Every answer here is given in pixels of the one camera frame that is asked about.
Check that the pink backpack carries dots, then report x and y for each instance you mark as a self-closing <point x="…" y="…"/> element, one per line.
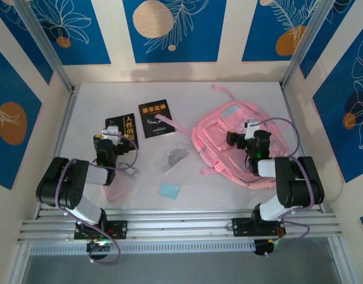
<point x="222" y="142"/>

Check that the small white grey stationery item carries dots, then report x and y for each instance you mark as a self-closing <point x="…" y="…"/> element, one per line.
<point x="129" y="170"/>

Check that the black book white yellow title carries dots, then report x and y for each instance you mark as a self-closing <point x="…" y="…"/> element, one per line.
<point x="125" y="121"/>

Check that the pink pencil case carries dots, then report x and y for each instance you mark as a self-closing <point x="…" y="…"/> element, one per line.
<point x="117" y="192"/>

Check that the black book orange title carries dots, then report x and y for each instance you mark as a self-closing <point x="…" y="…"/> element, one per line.
<point x="157" y="109"/>

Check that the clear plastic supplies bag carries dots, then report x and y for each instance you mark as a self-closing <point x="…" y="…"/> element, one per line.
<point x="172" y="156"/>

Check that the light blue sticky note pad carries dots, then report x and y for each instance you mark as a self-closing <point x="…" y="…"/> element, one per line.
<point x="168" y="190"/>

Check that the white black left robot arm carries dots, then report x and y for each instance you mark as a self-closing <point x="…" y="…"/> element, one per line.
<point x="89" y="177"/>

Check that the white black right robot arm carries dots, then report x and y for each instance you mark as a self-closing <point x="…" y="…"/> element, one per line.
<point x="268" y="167"/>

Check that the black box under base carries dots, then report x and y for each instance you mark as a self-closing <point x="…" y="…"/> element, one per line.
<point x="262" y="248"/>
<point x="98" y="250"/>

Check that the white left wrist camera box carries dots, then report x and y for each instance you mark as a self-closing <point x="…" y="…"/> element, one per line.
<point x="111" y="131"/>

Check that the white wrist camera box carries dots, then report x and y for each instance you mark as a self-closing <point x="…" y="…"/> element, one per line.
<point x="111" y="131"/>
<point x="251" y="128"/>

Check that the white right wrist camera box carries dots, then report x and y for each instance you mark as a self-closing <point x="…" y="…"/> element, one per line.
<point x="251" y="128"/>

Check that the aluminium table side rail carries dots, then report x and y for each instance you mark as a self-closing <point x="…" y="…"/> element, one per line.
<point x="287" y="100"/>
<point x="62" y="124"/>

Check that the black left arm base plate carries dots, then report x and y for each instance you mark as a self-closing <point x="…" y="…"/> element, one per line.
<point x="119" y="229"/>

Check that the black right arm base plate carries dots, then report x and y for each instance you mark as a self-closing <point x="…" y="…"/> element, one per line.
<point x="240" y="226"/>

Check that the aluminium corner post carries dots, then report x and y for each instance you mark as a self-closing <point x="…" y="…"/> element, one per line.
<point x="306" y="44"/>
<point x="48" y="50"/>

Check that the aluminium front frame rail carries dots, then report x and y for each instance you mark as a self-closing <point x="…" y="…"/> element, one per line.
<point x="181" y="227"/>

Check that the aluminium frame leg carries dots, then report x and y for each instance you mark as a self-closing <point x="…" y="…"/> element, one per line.
<point x="345" y="272"/>
<point x="18" y="263"/>

